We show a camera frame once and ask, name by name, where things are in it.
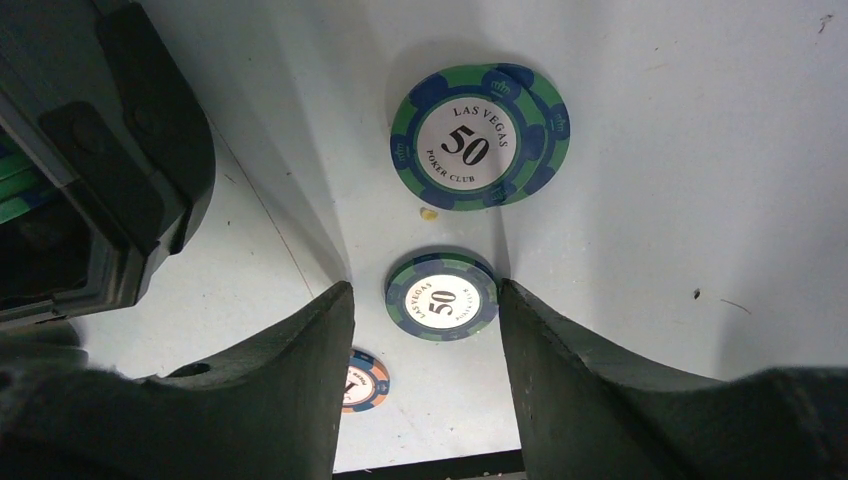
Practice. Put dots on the green blue 50 chip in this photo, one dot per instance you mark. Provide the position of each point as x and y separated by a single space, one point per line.
557 127
467 138

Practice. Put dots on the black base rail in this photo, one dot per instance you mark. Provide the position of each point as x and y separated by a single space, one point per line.
497 465

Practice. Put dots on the brown white poker chip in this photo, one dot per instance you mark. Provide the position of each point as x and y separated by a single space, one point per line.
367 383

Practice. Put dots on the purple green chip stack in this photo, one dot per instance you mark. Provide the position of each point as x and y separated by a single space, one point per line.
24 187

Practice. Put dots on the green blue poker chip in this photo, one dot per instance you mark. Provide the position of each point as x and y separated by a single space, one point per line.
442 296

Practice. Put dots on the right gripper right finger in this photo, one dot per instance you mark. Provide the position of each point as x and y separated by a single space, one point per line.
588 408

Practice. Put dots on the black poker case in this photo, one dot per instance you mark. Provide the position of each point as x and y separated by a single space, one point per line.
120 148

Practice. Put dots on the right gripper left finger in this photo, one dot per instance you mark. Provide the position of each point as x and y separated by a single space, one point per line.
268 407

